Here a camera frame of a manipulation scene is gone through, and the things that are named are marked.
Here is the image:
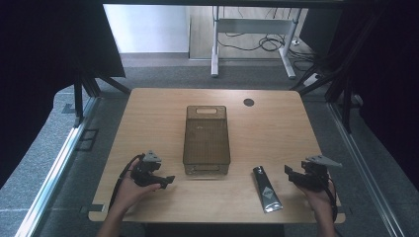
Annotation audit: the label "person's left hand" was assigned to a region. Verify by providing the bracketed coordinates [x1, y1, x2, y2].
[110, 160, 162, 214]

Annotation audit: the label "person's right hand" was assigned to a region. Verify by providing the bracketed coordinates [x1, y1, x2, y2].
[295, 178, 337, 214]

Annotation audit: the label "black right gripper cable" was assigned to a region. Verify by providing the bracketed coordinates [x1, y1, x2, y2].
[324, 174, 340, 223]

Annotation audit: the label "aluminium floor rail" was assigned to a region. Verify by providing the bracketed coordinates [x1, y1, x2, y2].
[14, 96, 101, 237]
[326, 102, 405, 237]

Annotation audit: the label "silver foil packet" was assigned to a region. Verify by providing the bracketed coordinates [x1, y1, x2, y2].
[252, 165, 285, 214]

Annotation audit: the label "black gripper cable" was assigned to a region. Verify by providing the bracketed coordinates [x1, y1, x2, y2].
[108, 153, 146, 211]
[324, 174, 340, 223]

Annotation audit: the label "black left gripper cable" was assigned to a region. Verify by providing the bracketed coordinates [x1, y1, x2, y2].
[108, 153, 146, 211]

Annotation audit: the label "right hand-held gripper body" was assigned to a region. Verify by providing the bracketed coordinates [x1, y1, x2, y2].
[293, 154, 344, 193]

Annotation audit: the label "grey tape strip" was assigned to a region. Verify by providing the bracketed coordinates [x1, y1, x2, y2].
[79, 203, 107, 214]

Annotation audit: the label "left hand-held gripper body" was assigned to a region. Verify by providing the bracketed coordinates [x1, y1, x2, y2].
[130, 150, 163, 188]

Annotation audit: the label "black metal stand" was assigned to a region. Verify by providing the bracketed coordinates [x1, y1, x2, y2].
[72, 73, 132, 128]
[289, 13, 383, 134]

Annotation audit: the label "black curtain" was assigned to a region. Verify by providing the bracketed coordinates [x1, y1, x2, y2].
[297, 0, 419, 192]
[0, 0, 126, 191]

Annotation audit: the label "brown translucent plastic basket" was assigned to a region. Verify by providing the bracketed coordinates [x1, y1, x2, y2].
[182, 105, 232, 176]

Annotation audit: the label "black floor cables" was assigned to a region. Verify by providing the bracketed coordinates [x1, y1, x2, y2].
[216, 7, 319, 73]

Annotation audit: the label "white power strip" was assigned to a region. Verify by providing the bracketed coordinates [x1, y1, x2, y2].
[301, 72, 323, 88]

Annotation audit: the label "white desk frame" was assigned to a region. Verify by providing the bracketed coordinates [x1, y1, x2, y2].
[209, 5, 303, 80]

